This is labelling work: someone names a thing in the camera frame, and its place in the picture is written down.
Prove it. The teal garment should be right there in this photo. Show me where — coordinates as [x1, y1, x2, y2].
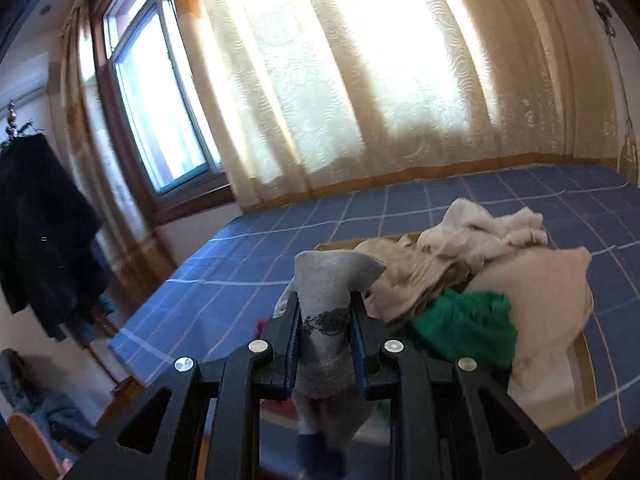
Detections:
[75, 290, 118, 341]

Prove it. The dark wooden desk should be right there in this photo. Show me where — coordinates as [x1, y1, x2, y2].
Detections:
[95, 375, 640, 480]

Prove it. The tan underwear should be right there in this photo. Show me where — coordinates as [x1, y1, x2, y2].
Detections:
[355, 232, 473, 323]

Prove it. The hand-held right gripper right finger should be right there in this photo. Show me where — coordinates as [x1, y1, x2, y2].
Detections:
[350, 290, 581, 480]

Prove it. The brass curtain tieback hook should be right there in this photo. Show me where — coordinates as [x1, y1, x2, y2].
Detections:
[592, 0, 616, 36]

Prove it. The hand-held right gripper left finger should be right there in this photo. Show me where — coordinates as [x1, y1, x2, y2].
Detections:
[62, 292, 301, 480]

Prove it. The white underwear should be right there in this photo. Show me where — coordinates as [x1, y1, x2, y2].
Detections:
[422, 199, 548, 273]

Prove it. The window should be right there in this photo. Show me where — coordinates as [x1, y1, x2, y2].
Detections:
[92, 0, 236, 226]

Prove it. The grey sock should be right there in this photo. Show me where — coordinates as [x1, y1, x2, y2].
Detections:
[272, 250, 388, 478]

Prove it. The cream lace curtain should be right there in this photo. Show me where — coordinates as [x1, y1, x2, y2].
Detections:
[170, 0, 621, 213]

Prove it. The blue checked tablecloth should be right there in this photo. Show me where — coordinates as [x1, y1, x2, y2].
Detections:
[107, 162, 640, 471]

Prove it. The wooden coat rack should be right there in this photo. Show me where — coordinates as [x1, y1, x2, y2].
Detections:
[0, 101, 131, 391]

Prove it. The shallow cardboard tray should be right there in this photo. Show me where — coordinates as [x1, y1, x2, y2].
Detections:
[314, 232, 600, 433]

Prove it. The beige patterned curtain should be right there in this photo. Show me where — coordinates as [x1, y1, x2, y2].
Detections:
[60, 0, 178, 306]

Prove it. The blue jacket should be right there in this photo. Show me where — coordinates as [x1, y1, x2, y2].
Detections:
[0, 350, 96, 456]

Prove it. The dark coat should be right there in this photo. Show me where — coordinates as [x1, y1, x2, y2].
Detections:
[0, 132, 113, 343]

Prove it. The curtain tassel cord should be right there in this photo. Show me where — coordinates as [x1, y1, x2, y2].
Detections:
[607, 30, 640, 183]

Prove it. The green underwear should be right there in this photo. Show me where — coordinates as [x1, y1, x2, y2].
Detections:
[400, 290, 518, 376]

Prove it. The beige underwear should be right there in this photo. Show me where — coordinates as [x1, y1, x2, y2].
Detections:
[467, 246, 595, 391]

